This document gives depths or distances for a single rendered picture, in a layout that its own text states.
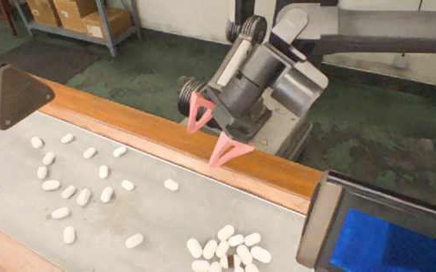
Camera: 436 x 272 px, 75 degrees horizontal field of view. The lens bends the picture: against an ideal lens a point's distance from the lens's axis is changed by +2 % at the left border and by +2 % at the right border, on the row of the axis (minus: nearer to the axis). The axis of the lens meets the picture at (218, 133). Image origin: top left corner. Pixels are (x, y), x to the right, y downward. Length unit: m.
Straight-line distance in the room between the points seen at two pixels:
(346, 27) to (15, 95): 0.45
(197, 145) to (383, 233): 0.54
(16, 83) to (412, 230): 0.41
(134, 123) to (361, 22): 0.58
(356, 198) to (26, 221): 0.64
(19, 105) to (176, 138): 0.41
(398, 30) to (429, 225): 0.34
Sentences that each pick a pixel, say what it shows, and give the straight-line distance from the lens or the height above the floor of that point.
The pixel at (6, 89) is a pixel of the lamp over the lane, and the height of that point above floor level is 1.08.
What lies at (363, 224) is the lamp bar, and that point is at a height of 1.09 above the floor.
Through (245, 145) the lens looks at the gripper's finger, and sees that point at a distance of 0.44.
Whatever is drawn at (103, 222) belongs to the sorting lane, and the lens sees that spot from 0.65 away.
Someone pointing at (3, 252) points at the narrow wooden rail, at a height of 0.76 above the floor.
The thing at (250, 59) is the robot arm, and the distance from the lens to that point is 0.44.
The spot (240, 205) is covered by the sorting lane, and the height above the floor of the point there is 0.74.
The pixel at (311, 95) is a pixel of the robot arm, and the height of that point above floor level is 1.03.
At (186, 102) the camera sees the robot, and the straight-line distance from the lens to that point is 0.86.
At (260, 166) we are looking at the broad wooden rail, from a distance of 0.67.
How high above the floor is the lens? 1.27
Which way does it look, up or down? 43 degrees down
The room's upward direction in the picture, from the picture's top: straight up
